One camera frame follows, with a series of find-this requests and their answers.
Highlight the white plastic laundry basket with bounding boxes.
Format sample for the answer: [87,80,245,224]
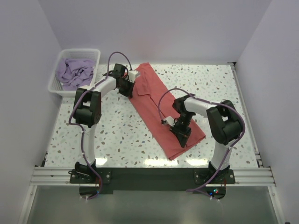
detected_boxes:
[48,49,100,97]

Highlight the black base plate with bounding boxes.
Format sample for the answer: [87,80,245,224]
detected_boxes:
[69,167,235,200]

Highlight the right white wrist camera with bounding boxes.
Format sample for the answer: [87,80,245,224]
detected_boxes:
[161,116,175,126]

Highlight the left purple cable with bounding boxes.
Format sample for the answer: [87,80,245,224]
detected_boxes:
[69,51,133,200]

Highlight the salmon red t-shirt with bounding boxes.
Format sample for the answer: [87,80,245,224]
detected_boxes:
[130,63,206,160]

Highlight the purple t-shirt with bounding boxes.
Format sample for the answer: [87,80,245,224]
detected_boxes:
[56,58,95,91]

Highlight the purple cable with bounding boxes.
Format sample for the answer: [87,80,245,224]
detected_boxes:
[157,88,246,195]
[69,51,133,200]

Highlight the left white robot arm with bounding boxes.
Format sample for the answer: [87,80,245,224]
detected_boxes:
[69,64,139,183]

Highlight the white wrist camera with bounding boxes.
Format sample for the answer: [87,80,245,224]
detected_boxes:
[161,116,175,126]
[128,70,140,83]

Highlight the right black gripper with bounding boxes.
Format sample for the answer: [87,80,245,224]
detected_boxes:
[170,111,194,148]

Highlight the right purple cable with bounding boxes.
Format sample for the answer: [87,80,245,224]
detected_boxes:
[157,88,246,195]

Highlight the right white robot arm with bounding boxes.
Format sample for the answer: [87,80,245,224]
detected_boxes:
[161,94,245,183]

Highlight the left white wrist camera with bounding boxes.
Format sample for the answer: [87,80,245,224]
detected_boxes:
[128,70,140,83]

